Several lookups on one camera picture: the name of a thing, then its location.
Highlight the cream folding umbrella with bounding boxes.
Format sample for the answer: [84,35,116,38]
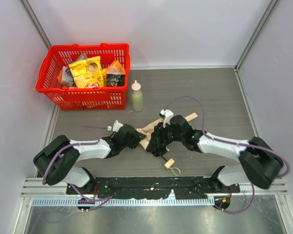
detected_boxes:
[134,112,198,176]

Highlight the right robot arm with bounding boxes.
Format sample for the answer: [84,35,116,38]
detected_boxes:
[146,115,284,189]

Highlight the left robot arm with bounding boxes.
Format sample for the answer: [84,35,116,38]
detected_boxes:
[33,121,146,194]

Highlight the clear plastic bottle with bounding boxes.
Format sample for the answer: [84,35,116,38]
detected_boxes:
[131,80,144,112]

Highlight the black snack packet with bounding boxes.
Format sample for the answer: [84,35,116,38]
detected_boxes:
[105,72,125,87]

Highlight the orange snack bag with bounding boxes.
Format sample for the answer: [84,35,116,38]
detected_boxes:
[102,60,126,76]

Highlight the yellow snack bag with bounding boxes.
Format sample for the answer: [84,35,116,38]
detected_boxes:
[69,56,105,89]

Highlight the red plastic shopping basket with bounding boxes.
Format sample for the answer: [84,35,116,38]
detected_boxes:
[36,43,130,110]

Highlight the grey box in basket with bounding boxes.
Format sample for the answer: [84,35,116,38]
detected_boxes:
[58,66,74,87]

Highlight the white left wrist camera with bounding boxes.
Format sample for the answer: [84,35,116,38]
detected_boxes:
[107,120,123,133]

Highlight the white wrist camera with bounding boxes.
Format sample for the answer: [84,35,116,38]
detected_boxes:
[159,109,174,128]
[107,120,123,133]

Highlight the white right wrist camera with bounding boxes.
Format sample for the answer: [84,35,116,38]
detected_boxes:
[159,109,174,128]

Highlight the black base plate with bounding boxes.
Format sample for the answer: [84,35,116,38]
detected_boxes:
[63,176,240,200]

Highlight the grey slotted cable duct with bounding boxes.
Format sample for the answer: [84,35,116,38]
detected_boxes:
[32,196,214,207]

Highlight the right wall corner profile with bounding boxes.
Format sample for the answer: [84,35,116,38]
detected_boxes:
[234,0,280,73]

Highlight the grey wall corner profile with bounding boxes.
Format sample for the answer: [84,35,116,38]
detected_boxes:
[19,0,52,49]

